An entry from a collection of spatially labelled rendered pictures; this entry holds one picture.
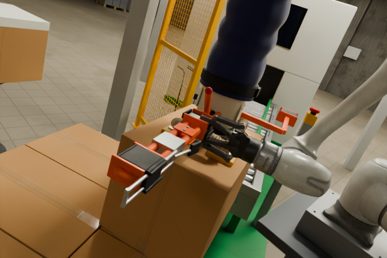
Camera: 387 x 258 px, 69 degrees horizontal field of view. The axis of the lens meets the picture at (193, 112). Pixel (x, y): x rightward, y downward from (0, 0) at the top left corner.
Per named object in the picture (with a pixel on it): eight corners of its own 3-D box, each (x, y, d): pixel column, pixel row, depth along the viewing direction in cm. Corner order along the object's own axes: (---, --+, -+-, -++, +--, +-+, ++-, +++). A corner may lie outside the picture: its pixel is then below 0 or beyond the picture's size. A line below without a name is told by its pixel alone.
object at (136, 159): (130, 160, 63) (135, 141, 62) (158, 175, 61) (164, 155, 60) (106, 175, 56) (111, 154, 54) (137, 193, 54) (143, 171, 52)
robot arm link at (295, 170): (268, 182, 78) (267, 172, 91) (323, 209, 75) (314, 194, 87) (285, 147, 77) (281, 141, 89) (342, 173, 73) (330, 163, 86)
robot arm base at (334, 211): (384, 226, 112) (392, 216, 110) (370, 249, 97) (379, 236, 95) (340, 197, 123) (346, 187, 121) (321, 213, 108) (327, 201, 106)
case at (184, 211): (171, 166, 162) (192, 103, 148) (234, 201, 150) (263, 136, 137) (98, 224, 108) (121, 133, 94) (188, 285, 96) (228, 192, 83)
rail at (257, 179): (269, 116, 377) (274, 103, 370) (272, 118, 376) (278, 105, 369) (239, 213, 165) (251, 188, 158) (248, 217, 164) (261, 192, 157)
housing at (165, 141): (159, 144, 75) (164, 130, 73) (182, 156, 73) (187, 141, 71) (146, 154, 68) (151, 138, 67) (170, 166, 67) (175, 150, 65)
